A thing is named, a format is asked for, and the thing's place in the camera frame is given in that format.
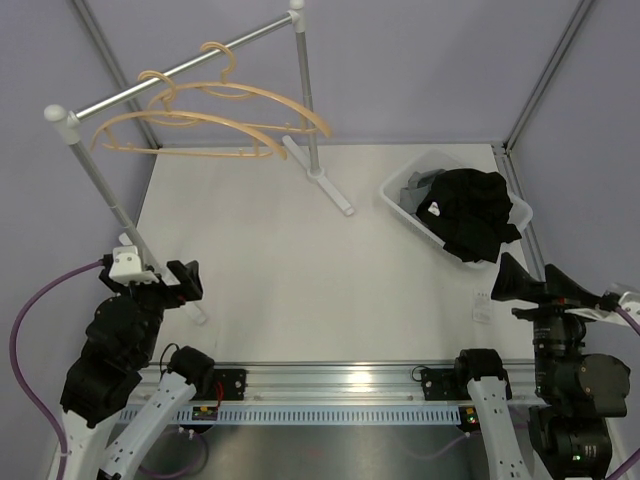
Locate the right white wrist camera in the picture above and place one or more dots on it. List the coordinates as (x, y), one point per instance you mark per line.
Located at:
(617, 296)

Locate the grey button shirt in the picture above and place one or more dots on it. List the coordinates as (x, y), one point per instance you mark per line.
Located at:
(416, 190)

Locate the small white paper label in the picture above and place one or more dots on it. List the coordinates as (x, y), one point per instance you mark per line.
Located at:
(482, 307)

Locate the white slotted cable duct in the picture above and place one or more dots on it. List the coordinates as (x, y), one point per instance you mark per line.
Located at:
(254, 415)

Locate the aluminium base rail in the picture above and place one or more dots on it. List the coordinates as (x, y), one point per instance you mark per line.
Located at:
(317, 383)

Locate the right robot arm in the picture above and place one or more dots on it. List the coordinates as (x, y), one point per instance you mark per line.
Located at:
(568, 433)

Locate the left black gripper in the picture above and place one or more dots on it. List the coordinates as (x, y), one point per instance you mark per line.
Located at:
(186, 275)

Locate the black shirt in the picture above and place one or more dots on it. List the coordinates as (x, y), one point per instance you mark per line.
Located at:
(469, 211)

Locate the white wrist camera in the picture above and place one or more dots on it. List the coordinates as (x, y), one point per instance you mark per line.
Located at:
(127, 266)
(617, 296)

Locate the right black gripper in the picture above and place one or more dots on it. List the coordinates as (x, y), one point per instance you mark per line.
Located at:
(557, 293)

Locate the metal clothes rack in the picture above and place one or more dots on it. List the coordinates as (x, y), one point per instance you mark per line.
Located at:
(204, 67)

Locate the white plastic basket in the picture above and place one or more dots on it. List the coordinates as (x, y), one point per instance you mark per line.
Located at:
(394, 193)

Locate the wooden hanger front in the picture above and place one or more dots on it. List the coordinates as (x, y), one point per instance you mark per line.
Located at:
(224, 89)

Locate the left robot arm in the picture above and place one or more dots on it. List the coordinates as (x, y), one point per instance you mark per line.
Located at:
(120, 342)

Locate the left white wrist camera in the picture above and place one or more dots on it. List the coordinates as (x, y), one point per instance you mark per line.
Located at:
(127, 266)

